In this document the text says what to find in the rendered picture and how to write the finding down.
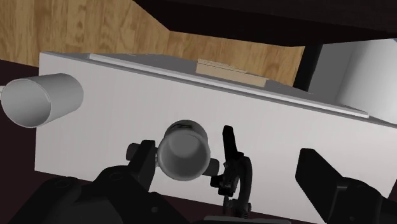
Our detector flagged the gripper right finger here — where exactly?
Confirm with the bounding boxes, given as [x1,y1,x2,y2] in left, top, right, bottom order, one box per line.
[295,148,397,224]

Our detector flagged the white table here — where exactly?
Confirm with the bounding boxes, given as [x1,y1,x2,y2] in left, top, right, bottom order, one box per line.
[34,51,397,224]

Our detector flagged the tan wooden block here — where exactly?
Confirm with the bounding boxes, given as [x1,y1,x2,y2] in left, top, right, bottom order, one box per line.
[195,58,268,88]

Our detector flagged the grey cup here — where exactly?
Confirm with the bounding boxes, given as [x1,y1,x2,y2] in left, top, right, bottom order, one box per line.
[0,73,85,129]
[156,119,212,182]

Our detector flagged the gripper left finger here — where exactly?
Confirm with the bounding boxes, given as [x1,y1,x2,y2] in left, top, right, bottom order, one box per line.
[7,139,191,224]

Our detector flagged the dark grey cylinder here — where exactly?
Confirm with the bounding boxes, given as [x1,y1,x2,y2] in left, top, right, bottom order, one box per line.
[125,142,221,178]

